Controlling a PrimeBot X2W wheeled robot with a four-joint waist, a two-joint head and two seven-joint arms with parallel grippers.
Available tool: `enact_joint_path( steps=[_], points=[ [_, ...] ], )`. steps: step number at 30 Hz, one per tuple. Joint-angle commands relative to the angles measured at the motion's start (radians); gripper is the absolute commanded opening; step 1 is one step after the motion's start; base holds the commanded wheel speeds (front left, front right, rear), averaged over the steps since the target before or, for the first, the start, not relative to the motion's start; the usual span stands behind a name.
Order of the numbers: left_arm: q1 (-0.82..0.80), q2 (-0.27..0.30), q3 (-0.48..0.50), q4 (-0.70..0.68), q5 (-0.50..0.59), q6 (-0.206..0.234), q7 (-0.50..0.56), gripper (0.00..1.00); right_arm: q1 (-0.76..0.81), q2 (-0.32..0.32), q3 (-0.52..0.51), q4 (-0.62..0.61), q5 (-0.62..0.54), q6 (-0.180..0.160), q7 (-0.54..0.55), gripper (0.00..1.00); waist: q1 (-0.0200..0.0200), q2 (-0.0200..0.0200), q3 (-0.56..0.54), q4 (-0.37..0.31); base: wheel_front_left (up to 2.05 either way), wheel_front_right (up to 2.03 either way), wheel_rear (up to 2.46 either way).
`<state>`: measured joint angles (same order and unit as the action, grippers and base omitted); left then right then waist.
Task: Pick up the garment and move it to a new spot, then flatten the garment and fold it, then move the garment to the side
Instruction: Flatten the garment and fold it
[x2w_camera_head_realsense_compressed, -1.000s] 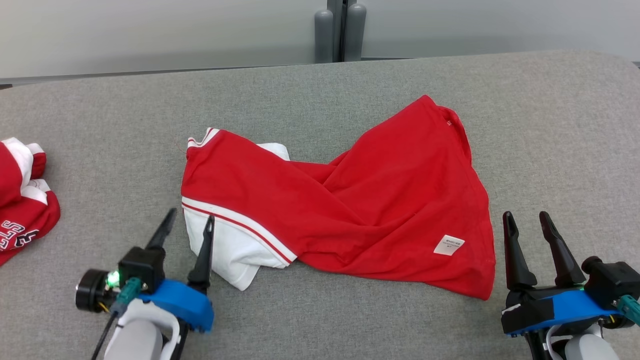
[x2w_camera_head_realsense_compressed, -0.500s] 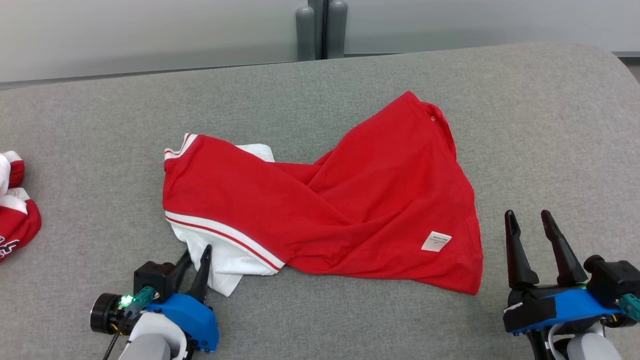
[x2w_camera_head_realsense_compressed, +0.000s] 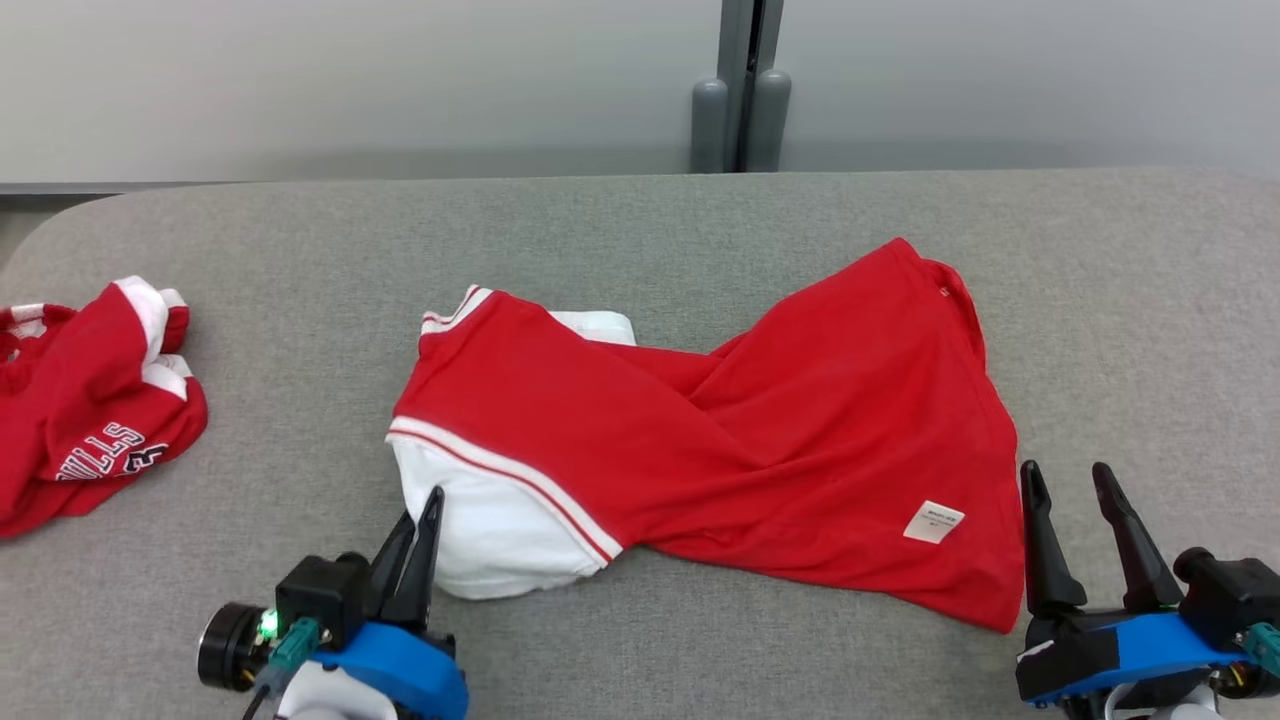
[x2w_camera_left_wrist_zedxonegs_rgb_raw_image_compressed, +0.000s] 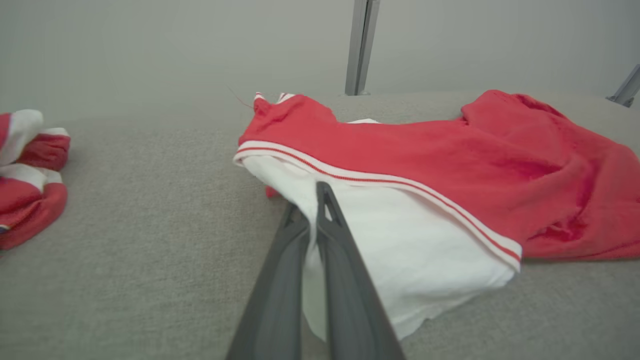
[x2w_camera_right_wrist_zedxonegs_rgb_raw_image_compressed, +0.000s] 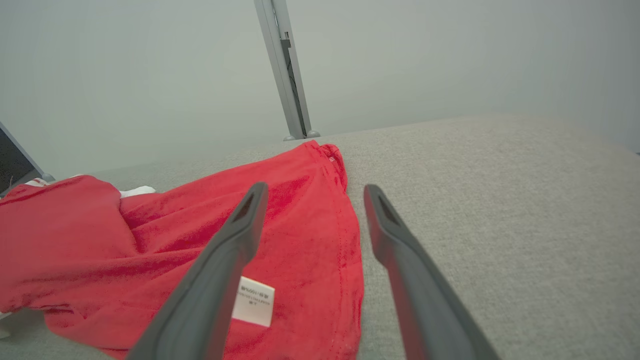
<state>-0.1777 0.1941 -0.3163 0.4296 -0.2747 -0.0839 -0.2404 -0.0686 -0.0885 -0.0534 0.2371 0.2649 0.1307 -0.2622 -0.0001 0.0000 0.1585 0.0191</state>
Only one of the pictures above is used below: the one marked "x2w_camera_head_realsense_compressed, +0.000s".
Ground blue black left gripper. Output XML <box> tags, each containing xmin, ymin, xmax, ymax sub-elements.
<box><xmin>197</xmin><ymin>487</ymin><xmax>469</xmax><ymax>720</ymax></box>

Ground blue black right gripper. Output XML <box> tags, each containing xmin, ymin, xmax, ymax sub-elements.
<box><xmin>1015</xmin><ymin>460</ymin><xmax>1280</xmax><ymax>720</ymax></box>

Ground red jersey shirt white sleeves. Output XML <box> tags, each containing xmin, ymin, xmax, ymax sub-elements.
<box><xmin>386</xmin><ymin>237</ymin><xmax>1026</xmax><ymax>634</ymax></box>

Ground black left arm cable teal plug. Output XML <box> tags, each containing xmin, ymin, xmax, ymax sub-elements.
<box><xmin>240</xmin><ymin>617</ymin><xmax>323</xmax><ymax>720</ymax></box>

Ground grey metal partition post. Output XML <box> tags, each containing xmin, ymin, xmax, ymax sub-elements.
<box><xmin>690</xmin><ymin>0</ymin><xmax>793</xmax><ymax>174</ymax></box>

